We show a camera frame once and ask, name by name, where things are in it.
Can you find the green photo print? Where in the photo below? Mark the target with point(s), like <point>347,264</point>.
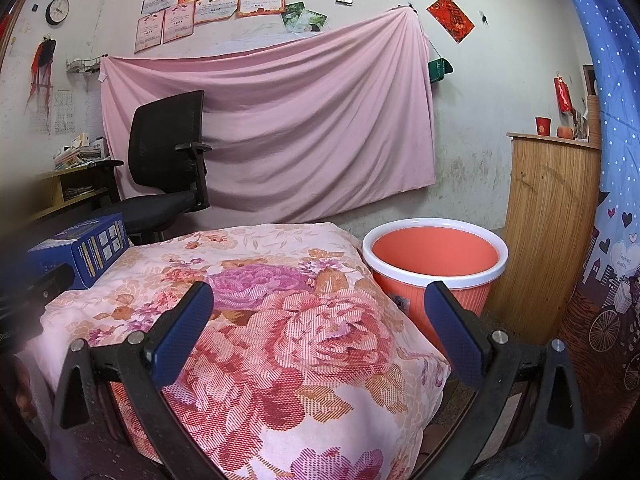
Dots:
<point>314,21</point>
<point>291,14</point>

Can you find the orange bin with white rim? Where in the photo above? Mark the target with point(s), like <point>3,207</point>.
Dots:
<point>435,250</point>

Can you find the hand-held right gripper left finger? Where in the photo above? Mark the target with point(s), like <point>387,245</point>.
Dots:
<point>182,335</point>

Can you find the pink wall cloth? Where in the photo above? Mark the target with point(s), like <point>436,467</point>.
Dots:
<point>300,135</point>

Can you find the orange apple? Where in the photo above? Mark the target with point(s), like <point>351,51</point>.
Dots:
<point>565,132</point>

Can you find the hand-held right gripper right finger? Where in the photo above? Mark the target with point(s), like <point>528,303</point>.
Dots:
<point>455,335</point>

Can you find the red paper wall poster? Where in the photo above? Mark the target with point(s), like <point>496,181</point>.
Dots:
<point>450,17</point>

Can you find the small red cup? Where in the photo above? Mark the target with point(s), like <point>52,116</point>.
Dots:
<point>543,126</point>

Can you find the green hanging basket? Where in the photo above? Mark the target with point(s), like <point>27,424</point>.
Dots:
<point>440,71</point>

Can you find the blue cardboard box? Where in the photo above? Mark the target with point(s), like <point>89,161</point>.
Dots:
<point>95,245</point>

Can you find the red tassel wall ornament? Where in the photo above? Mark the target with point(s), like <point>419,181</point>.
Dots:
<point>42,60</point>

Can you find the stack of books and papers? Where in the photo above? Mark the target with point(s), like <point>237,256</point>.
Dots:
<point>80,152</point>

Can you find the blue polka-dot curtain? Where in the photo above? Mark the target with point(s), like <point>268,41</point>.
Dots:
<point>615,160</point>

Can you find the red hanging ornament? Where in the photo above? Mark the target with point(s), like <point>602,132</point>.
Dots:
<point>563,95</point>

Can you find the black mesh office chair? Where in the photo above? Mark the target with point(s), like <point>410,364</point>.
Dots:
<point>165,135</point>

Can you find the floral pink blanket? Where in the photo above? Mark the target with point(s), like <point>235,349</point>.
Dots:
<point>300,335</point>

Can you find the wooden cabinet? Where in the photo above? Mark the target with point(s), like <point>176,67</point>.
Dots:
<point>545,210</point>

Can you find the wooden shelf desk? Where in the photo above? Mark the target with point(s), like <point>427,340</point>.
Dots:
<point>50,182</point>

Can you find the paper wall calendar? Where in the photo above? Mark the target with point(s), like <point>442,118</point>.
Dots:
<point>62,112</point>

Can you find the round wall clock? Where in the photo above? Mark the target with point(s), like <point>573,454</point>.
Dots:
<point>57,10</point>

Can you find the dark wooden frame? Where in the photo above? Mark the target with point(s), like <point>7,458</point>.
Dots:
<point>589,80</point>

